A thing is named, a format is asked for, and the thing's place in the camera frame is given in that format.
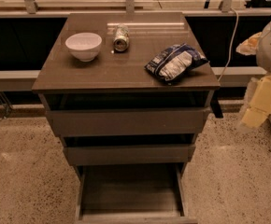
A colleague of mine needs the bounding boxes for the green and silver can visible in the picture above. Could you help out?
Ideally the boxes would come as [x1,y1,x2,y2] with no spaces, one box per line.
[113,23,129,52]

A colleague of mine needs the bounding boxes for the white ceramic bowl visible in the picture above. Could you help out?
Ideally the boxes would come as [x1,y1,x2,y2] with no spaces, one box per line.
[65,33,102,62]

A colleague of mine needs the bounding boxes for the white cable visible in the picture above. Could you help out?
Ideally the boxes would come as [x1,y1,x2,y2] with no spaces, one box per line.
[217,7,240,83]

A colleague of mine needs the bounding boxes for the top grey drawer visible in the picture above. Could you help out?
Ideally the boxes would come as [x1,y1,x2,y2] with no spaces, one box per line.
[39,94,210,137]

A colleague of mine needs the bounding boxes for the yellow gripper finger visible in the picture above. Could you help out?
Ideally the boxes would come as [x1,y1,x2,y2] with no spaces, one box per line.
[235,32,262,56]
[239,75,271,129]

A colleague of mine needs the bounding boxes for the blue chip bag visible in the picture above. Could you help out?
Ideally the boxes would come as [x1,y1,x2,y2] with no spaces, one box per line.
[145,43,208,82]

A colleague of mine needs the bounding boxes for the middle grey drawer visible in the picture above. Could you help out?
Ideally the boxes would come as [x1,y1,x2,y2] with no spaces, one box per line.
[64,133,195,166]

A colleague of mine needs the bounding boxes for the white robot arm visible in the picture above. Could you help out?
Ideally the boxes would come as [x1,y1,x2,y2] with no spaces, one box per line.
[236,22,271,129]

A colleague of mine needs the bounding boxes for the grey drawer cabinet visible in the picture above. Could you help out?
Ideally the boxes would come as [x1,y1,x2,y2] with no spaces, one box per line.
[31,11,221,224]

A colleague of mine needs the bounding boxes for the bottom grey drawer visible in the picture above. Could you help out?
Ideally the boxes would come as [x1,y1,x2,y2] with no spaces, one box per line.
[74,163,198,224]

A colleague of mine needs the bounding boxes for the grey drawer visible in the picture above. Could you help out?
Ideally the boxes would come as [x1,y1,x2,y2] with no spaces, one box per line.
[39,94,210,137]
[74,163,198,224]
[64,133,195,166]

